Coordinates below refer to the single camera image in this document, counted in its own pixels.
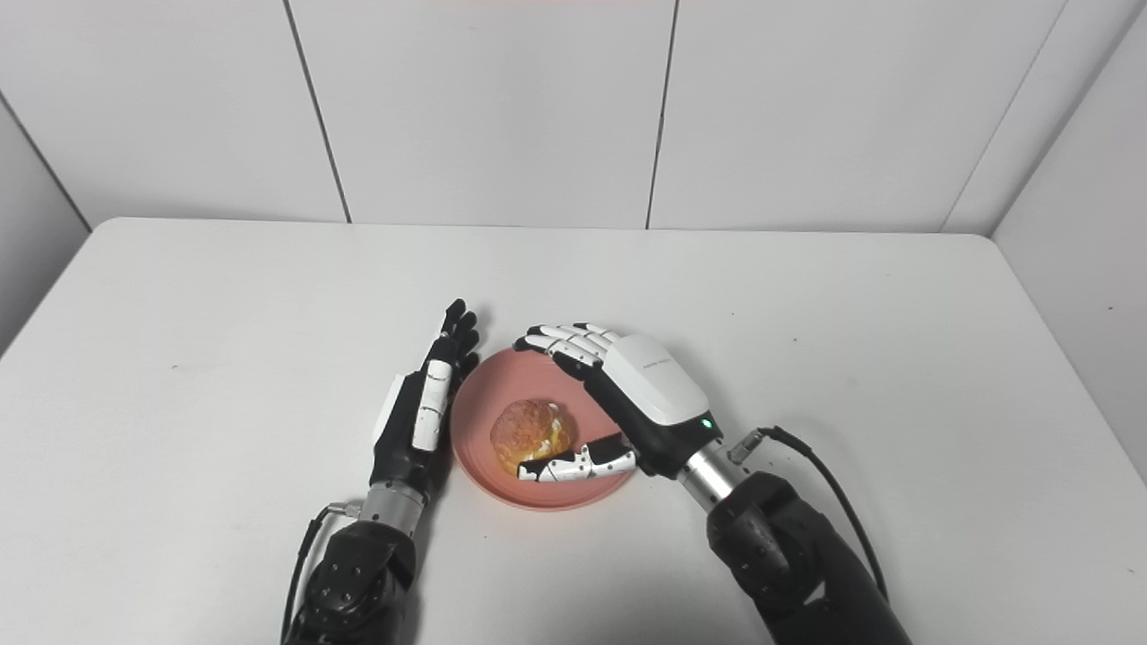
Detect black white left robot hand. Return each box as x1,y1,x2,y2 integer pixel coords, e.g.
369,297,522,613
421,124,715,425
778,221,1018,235
369,298,482,503

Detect golden cream puff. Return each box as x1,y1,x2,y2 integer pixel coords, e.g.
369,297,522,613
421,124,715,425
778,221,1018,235
489,399,574,476

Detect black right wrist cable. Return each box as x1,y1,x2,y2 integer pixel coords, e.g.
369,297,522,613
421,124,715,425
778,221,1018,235
726,426,890,601

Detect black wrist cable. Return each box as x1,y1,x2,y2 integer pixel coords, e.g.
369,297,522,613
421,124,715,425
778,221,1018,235
726,426,890,601
280,502,362,645

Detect pink round plate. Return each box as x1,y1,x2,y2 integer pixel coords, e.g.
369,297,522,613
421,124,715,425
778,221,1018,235
450,348,639,512

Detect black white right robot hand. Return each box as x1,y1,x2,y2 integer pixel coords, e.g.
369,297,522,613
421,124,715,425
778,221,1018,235
513,322,725,485

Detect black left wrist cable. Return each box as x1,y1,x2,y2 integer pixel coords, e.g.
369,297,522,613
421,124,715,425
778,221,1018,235
280,502,362,645

